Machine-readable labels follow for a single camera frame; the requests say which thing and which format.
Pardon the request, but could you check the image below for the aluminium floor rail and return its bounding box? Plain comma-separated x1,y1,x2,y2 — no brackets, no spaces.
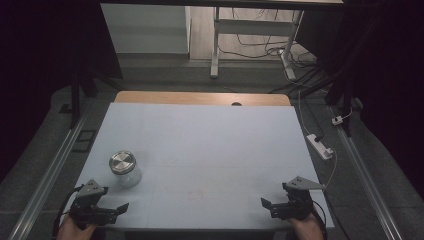
8,109,89,240
329,106,403,240

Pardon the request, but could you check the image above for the long white cable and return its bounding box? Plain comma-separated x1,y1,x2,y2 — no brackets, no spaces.
297,89,315,136

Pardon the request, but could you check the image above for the white power strip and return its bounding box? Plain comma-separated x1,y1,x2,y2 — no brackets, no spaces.
306,133,334,161

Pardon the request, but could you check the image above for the person's left hand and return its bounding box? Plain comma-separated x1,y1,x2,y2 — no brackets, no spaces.
55,214,98,240

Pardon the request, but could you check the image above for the thin white cable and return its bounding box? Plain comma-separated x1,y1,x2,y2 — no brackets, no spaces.
324,148,338,188

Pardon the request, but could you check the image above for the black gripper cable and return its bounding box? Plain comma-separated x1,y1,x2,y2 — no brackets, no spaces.
312,199,329,240
52,185,84,239

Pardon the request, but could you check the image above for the wooden table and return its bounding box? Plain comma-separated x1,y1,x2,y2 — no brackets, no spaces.
114,90,292,107

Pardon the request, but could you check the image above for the dark curtain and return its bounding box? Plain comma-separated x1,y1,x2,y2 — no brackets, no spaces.
0,0,124,184
296,0,424,201

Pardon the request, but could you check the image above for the person's right hand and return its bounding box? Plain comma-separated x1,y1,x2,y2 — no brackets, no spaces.
288,212,326,240

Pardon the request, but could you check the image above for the pale blue table mat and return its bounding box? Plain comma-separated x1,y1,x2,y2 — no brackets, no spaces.
64,102,335,231

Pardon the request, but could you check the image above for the round silver metal lid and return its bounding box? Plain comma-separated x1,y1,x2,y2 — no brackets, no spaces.
108,150,137,176

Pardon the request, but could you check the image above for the tangle of black cables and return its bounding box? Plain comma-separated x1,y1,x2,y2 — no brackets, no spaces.
218,8,318,68

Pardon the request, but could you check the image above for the black metal stand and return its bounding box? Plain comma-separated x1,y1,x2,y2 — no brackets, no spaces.
293,63,355,138
68,64,126,129

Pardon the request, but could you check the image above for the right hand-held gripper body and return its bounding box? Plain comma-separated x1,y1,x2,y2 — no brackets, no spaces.
269,175,326,221

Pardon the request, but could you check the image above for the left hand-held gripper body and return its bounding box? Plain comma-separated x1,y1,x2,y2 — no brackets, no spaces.
68,179,118,231

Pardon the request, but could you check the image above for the white desk frame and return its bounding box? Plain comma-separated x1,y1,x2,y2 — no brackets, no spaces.
209,6,305,81

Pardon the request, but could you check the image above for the black floor bracket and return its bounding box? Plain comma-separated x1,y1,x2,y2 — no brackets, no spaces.
72,129,98,154

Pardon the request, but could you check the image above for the clear glass jar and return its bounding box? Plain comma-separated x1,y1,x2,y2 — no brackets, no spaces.
113,163,143,188

